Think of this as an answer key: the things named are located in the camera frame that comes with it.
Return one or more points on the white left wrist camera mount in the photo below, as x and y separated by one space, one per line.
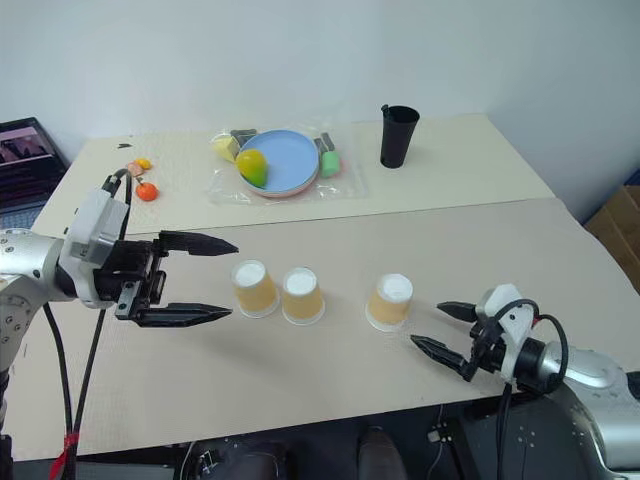
97 220

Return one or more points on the brown cardboard box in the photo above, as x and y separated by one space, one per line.
617 230

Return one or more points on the open black laptop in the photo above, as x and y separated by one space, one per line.
25 160

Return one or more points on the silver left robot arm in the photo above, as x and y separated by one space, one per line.
25 280

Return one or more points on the small orange yellow toy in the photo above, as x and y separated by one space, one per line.
140 165

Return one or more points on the yellow-green toy pear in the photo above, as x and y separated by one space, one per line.
251 166

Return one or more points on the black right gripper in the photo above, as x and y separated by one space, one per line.
487 350

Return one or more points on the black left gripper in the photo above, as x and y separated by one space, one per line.
127 270

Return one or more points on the yellow paper cup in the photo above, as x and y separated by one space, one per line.
254 290
302 297
390 302

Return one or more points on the green toy roll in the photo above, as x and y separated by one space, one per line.
330 165

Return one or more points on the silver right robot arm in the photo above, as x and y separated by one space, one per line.
595 380

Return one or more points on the black and grey clip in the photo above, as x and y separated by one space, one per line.
244 135
326 142

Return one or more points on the orange toy tangerine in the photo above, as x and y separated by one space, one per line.
147 192

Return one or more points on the tall black plastic cup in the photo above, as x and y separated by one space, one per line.
397 140

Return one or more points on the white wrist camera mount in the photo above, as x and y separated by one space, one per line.
97 220
510 320

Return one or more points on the dark rounded shape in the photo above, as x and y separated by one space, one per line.
250 460
382 452

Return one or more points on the pale yellow toy block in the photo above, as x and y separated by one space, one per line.
225 146

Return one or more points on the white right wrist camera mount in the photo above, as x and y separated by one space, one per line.
510 320

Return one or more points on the clear plastic bag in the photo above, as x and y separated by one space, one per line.
345 185

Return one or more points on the light blue plate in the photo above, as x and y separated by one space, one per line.
287 155

